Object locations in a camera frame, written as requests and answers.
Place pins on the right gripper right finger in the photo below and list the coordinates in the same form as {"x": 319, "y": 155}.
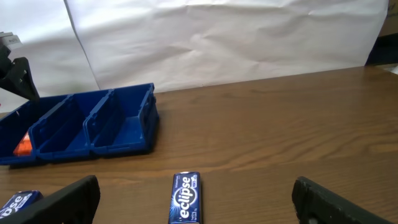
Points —
{"x": 323, "y": 207}

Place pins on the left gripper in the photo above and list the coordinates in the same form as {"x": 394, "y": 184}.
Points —
{"x": 4, "y": 62}

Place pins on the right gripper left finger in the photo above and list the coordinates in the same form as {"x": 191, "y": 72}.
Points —
{"x": 68, "y": 202}

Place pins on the blue candy pack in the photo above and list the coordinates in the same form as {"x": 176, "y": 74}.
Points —
{"x": 18, "y": 202}
{"x": 185, "y": 199}

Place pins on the orange candy box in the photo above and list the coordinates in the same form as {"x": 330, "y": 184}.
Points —
{"x": 24, "y": 147}

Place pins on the blue tray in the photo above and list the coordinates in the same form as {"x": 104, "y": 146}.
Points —
{"x": 124, "y": 133}

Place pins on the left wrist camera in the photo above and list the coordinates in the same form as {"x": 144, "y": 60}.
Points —
{"x": 11, "y": 40}

